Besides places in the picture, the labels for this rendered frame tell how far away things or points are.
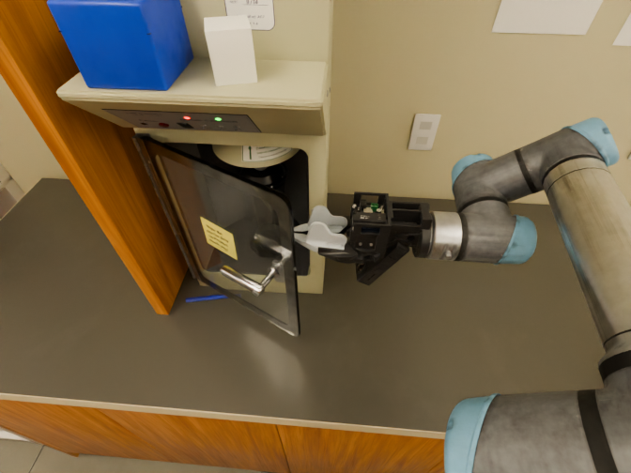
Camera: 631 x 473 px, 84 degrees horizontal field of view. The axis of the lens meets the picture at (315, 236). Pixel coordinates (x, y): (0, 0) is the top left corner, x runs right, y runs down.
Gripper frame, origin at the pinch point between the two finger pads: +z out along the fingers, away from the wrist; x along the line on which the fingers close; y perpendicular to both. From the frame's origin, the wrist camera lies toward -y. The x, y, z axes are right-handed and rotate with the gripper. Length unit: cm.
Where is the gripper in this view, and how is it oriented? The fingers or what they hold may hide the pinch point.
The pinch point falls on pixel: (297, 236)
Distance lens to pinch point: 56.9
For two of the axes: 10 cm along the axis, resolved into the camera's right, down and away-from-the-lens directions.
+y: 0.0, -6.8, -7.4
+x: -0.8, 7.3, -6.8
